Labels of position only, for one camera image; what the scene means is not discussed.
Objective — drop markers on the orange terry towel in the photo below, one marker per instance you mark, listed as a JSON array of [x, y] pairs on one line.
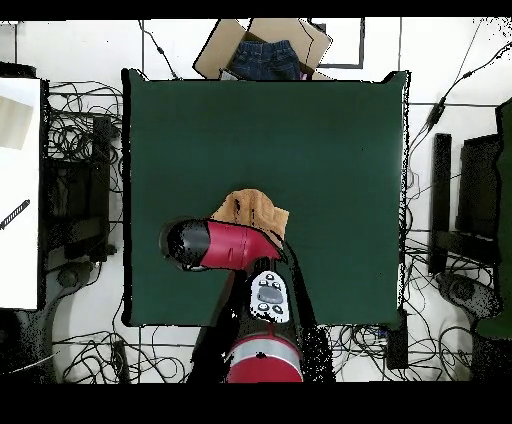
[[256, 208]]

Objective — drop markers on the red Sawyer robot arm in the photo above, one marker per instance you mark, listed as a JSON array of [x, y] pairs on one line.
[[236, 244]]

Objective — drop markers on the dark green table cloth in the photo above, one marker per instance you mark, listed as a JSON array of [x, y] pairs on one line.
[[320, 160]]

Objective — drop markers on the blue denim jeans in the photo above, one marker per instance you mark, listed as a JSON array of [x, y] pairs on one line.
[[264, 60]]

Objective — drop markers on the brown cardboard box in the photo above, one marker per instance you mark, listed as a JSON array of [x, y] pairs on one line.
[[216, 52]]

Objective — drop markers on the black power strip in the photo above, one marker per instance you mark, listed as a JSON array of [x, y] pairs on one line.
[[397, 344]]

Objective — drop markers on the white side table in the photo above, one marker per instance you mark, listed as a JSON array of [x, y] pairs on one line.
[[20, 260]]

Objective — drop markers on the black ridged strip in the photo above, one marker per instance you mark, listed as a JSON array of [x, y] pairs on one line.
[[15, 214]]

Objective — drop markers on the beige sheet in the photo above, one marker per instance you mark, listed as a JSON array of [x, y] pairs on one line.
[[14, 124]]

